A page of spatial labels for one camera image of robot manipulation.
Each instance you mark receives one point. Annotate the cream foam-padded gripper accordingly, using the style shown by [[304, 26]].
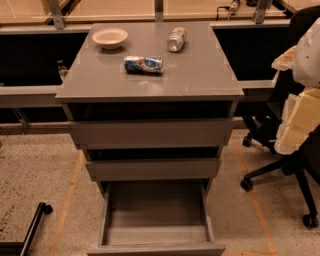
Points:
[[308, 63]]

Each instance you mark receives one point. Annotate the grey bottom drawer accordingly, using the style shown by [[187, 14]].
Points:
[[156, 218]]

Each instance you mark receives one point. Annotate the grey drawer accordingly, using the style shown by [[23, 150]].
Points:
[[159, 169], [156, 218], [133, 134]]

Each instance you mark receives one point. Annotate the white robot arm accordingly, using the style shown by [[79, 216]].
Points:
[[311, 38]]

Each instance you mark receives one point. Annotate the grey middle drawer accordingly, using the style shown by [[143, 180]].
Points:
[[159, 169]]

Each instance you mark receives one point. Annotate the grey drawer cabinet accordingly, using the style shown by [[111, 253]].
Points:
[[196, 83]]

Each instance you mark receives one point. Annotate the grey top drawer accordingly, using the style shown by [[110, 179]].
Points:
[[133, 134]]

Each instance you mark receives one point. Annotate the black office chair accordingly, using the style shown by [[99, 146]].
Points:
[[306, 159]]

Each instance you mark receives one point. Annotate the clear plastic bottle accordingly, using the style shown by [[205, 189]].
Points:
[[176, 39]]

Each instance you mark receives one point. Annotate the blue crushed soda can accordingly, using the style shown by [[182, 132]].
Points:
[[143, 64]]

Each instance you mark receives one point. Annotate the white paper bowl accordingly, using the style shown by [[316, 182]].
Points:
[[110, 38]]

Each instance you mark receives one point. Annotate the black wheeled stand base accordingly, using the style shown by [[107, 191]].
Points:
[[22, 248]]

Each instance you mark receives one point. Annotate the long grey desk frame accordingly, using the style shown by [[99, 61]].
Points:
[[29, 85]]

